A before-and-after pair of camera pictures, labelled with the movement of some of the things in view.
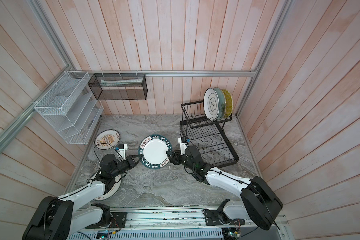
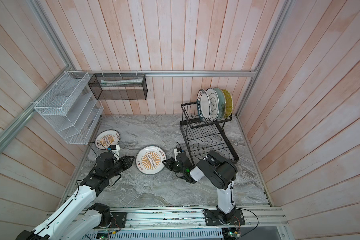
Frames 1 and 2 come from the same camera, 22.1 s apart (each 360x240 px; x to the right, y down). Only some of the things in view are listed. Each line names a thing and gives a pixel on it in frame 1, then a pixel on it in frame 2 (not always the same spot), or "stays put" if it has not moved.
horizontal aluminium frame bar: [165, 72] stays put
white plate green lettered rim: [153, 149] to [203, 105]
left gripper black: [131, 161] stays put
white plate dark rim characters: [211, 104] stays put
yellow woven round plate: [229, 103] stays put
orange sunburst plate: [111, 193] to [148, 159]
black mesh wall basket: [119, 86] stays put
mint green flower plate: [222, 103] stays put
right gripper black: [176, 156] to [169, 165]
